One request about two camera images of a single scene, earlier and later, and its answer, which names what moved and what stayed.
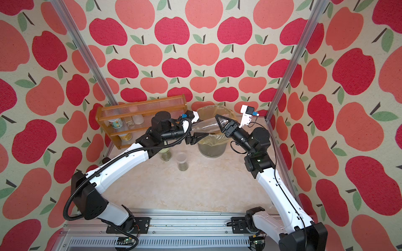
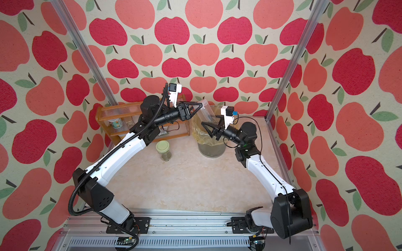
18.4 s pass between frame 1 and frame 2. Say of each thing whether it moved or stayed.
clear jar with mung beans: moved
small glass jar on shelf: stayed
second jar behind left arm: stayed
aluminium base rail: stayed
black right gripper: moved
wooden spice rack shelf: stayed
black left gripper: moved
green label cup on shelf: stayed
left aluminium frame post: stayed
